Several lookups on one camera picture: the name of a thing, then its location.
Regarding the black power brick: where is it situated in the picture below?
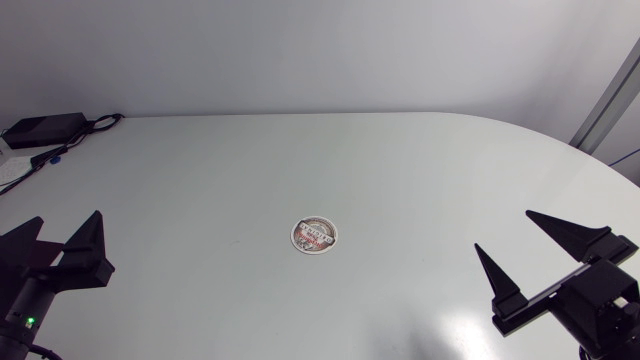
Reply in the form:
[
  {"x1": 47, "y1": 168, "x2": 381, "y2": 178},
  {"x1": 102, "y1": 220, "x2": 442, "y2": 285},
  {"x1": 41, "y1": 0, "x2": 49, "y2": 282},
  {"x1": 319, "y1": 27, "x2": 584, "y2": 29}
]
[{"x1": 0, "y1": 111, "x2": 90, "y2": 150}]

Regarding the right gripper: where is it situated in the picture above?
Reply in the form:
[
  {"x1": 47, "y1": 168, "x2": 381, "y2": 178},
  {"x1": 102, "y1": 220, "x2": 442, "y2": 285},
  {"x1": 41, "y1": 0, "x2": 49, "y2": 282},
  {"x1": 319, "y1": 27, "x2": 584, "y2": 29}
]
[{"x1": 474, "y1": 209, "x2": 640, "y2": 338}]

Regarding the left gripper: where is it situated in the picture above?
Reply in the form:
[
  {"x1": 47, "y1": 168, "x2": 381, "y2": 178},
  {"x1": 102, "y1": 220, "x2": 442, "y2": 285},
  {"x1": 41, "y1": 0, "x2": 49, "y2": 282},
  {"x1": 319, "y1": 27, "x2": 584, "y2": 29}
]
[{"x1": 0, "y1": 210, "x2": 116, "y2": 321}]

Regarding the blue cable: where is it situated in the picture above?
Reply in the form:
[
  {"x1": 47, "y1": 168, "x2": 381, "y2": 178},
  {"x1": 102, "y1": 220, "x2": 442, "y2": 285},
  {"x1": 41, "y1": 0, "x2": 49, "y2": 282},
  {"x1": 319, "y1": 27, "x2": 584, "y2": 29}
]
[{"x1": 608, "y1": 147, "x2": 640, "y2": 168}]

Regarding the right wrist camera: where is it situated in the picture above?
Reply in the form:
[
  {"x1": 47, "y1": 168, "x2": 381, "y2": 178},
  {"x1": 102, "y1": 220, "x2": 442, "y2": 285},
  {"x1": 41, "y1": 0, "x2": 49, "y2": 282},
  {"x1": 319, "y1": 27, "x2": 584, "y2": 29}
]
[{"x1": 549, "y1": 258, "x2": 640, "y2": 354}]

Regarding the round white coaster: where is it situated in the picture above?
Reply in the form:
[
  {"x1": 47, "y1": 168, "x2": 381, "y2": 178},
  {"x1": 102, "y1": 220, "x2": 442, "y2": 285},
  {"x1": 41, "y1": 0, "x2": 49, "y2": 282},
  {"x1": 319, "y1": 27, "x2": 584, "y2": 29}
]
[{"x1": 289, "y1": 215, "x2": 339, "y2": 256}]

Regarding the white paper sheet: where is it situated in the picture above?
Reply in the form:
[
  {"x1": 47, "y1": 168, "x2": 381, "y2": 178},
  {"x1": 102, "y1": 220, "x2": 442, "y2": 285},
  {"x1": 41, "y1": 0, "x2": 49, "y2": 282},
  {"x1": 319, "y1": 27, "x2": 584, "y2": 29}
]
[{"x1": 0, "y1": 155, "x2": 37, "y2": 187}]

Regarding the black power cable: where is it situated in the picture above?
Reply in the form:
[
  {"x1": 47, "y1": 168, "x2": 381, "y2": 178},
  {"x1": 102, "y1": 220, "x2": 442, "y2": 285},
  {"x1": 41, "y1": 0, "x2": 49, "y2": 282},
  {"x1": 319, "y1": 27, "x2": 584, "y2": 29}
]
[
  {"x1": 0, "y1": 127, "x2": 96, "y2": 197},
  {"x1": 74, "y1": 112, "x2": 126, "y2": 146}
]

